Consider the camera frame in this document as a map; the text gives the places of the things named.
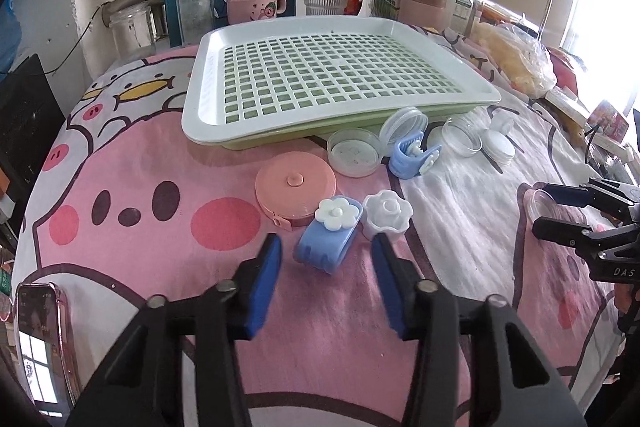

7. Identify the smartphone in pink case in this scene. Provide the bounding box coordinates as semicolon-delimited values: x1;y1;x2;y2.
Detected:
15;283;80;426

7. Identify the pink cartoon pig tablecloth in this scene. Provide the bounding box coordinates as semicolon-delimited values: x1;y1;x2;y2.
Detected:
10;24;629;427

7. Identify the white round lid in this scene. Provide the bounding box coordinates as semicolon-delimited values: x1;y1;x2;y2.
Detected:
482;129;516;166

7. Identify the blue clip with white flower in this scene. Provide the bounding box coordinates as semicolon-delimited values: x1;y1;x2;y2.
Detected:
294;195;362;275

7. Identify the clear shallow round dish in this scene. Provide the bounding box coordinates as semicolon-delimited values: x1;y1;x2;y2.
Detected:
442;117;483;158

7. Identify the clear labelled plastic jar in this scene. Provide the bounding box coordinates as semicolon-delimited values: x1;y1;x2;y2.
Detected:
447;0;480;37

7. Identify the pink pig mug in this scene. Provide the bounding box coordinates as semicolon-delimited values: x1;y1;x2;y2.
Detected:
227;0;288;25

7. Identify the small clear flower cup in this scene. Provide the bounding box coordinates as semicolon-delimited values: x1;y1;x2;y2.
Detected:
489;108;516;135

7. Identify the pink round tape measure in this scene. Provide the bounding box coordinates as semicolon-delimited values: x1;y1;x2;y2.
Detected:
254;152;336;231

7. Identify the plastic bag of yellow snacks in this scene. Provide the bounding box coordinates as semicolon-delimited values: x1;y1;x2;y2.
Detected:
471;23;556;100

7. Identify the black speaker box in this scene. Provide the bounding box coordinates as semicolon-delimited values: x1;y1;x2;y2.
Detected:
0;54;64;220

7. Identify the clear round lid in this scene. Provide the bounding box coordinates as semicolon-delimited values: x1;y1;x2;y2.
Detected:
378;106;428;156

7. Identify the clear round container with crumbs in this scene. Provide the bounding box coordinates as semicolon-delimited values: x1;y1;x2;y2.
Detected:
326;128;384;179

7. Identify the white and green slotted tray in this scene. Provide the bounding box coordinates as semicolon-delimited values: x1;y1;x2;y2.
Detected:
181;15;501;148

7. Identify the pink lidded canister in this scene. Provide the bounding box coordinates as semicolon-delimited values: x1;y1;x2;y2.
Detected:
398;0;447;31

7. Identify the short clear glass jar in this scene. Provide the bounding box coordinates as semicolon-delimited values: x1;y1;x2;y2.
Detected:
108;2;155;63

